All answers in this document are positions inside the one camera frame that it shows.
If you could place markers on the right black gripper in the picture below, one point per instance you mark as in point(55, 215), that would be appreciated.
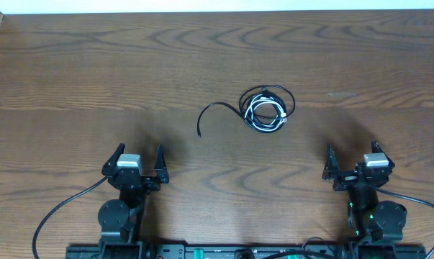
point(332, 165)

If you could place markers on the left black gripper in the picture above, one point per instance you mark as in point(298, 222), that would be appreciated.
point(131, 178)

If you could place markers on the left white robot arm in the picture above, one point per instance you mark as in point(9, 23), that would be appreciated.
point(120, 219)

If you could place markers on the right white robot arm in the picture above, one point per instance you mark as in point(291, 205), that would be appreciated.
point(378, 224)

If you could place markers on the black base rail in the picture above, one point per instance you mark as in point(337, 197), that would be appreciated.
point(179, 251)

